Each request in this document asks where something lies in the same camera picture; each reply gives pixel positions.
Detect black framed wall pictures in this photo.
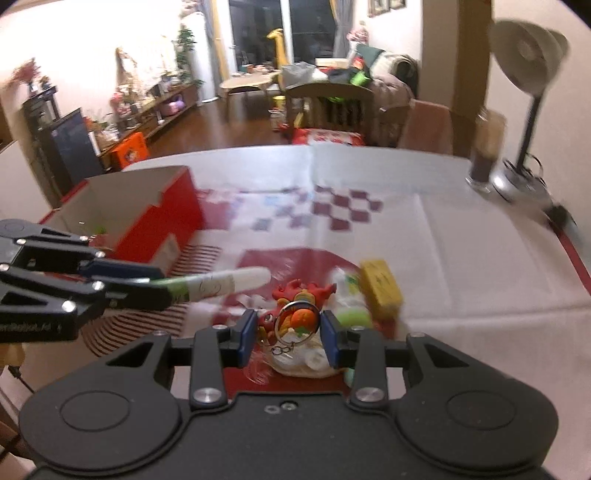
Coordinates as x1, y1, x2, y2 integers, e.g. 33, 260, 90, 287
368, 0, 407, 18

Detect grey desk lamp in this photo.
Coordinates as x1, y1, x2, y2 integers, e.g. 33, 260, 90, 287
488, 19, 570, 209

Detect wooden tv console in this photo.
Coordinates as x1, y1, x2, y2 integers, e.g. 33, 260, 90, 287
100, 83, 200, 157

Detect left hand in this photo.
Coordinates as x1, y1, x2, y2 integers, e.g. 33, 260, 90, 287
0, 343, 25, 370

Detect orange gift box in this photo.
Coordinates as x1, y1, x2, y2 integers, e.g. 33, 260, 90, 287
110, 132, 149, 171

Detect teal egg-shaped toy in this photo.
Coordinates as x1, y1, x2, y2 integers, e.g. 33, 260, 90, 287
334, 307, 374, 329

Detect yellow stool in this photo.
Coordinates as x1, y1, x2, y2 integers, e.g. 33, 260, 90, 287
273, 95, 286, 110

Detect clear jar green label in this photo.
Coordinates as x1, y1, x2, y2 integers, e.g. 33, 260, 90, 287
328, 267, 368, 312

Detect glass jar dark contents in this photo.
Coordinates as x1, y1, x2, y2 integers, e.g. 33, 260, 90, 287
466, 107, 506, 193

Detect sofa with clothes pile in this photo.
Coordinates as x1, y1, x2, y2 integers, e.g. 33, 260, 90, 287
281, 43, 420, 110

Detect red dragon keychain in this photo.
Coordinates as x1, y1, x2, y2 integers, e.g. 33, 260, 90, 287
257, 279, 337, 356

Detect red cardboard box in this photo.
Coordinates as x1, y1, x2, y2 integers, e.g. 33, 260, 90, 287
41, 166, 204, 274

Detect wooden coffee table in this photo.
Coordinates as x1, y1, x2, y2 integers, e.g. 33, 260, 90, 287
219, 70, 280, 120

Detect green potted plant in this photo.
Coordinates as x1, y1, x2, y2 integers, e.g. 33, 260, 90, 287
174, 24, 202, 87

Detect red printed seat cushion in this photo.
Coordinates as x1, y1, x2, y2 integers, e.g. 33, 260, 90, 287
291, 128, 366, 146

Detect black cabinet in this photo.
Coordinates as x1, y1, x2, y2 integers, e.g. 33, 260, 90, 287
22, 87, 105, 198

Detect chair with pink towel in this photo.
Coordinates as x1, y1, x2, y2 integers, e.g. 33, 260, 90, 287
377, 100, 476, 158

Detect white red patterned cloth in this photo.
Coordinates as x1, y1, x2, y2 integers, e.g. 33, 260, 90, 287
78, 184, 591, 398

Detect wooden dining chair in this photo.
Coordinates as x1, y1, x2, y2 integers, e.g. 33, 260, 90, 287
284, 82, 375, 142

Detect gold essential oil box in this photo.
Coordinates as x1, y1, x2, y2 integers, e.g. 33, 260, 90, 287
360, 259, 404, 322

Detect white green marker pen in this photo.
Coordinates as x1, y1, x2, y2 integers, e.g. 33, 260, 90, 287
149, 266, 271, 303

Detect clear correction tape dispenser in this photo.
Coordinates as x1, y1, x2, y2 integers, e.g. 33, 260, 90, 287
245, 345, 339, 385

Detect yellow giraffe toy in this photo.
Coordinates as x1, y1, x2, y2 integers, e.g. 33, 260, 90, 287
266, 28, 290, 70

